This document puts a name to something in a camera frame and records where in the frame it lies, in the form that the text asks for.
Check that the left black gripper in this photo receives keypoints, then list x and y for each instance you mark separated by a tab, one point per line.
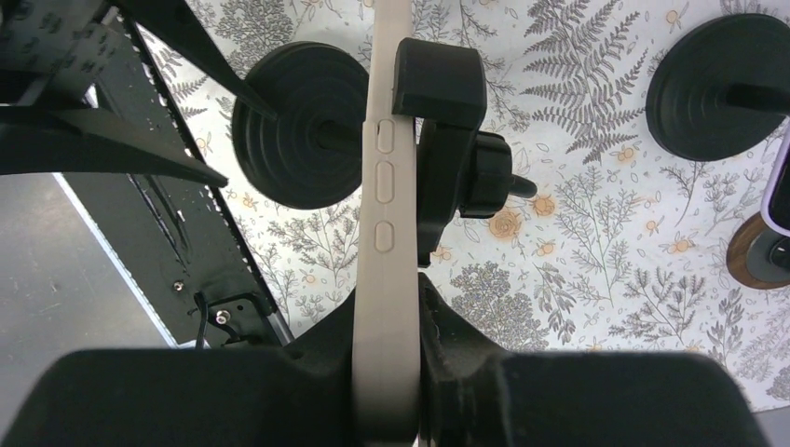
52	53

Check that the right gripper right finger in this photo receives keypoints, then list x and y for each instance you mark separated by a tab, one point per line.
477	393

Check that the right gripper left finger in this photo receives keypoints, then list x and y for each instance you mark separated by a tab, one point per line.
296	395

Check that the black phone stand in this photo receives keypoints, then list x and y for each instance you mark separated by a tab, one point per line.
722	88
309	155

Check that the phone with cream case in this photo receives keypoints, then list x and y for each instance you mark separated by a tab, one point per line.
386	349

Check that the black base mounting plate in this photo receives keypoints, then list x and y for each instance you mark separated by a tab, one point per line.
173	242

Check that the phone with purple case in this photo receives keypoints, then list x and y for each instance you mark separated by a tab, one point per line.
774	209

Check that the floral patterned table mat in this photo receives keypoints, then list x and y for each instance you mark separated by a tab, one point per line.
623	247

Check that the wooden base phone stand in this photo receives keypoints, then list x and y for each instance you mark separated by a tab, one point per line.
758	257

